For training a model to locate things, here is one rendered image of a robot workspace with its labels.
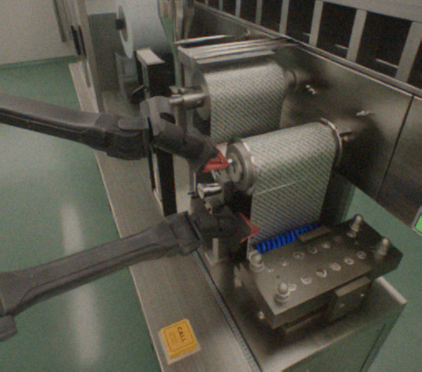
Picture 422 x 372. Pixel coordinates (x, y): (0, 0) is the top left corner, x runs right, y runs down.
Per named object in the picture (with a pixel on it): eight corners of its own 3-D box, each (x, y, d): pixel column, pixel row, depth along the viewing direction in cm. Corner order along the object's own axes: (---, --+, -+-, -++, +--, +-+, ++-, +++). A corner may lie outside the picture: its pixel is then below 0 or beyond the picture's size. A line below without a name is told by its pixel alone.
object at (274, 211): (247, 246, 90) (252, 194, 79) (316, 220, 98) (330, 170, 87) (248, 247, 89) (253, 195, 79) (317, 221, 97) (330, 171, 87)
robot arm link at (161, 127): (145, 148, 65) (162, 129, 62) (141, 125, 69) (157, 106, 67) (172, 160, 69) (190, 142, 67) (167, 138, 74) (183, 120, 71)
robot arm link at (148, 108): (120, 162, 67) (118, 129, 61) (117, 124, 75) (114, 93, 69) (179, 157, 70) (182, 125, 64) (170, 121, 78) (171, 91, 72)
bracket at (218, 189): (203, 255, 103) (201, 176, 86) (222, 247, 105) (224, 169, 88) (210, 266, 99) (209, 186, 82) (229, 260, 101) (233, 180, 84)
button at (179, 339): (161, 334, 82) (160, 328, 81) (187, 322, 84) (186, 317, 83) (170, 360, 77) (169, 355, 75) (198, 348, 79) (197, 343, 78)
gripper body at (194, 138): (201, 176, 71) (175, 166, 66) (184, 152, 78) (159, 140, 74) (219, 152, 69) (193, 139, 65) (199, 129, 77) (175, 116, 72)
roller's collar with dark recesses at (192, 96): (177, 105, 97) (176, 85, 94) (196, 102, 100) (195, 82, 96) (185, 115, 93) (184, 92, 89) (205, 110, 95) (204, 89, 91)
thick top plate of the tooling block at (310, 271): (239, 276, 88) (240, 261, 84) (354, 229, 102) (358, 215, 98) (272, 329, 76) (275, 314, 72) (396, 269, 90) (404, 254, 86)
